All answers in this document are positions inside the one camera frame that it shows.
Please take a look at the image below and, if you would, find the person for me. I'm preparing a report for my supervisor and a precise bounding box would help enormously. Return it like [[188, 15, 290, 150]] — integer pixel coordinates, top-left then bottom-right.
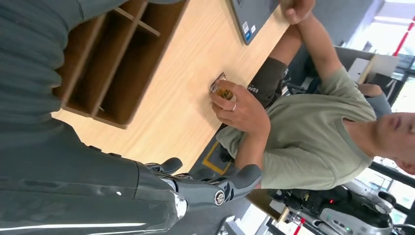
[[210, 0, 415, 192]]

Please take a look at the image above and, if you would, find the white furniture panel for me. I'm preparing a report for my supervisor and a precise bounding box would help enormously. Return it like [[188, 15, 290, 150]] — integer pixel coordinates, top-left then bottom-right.
[[334, 47, 400, 86]]

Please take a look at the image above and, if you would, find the wooden slotted card holder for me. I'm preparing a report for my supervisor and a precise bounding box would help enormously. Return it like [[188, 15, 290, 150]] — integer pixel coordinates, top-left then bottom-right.
[[51, 0, 190, 130]]

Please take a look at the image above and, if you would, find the grey laptop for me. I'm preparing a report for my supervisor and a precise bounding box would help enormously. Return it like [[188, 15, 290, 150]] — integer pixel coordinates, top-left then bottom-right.
[[230, 0, 281, 46]]

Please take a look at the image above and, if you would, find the grey wheeled machine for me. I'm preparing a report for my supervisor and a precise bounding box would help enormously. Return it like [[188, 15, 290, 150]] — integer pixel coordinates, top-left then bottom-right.
[[318, 181, 394, 235]]

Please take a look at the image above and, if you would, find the red stanchion post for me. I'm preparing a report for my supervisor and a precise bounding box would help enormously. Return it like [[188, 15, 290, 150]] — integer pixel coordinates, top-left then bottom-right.
[[392, 16, 415, 57]]

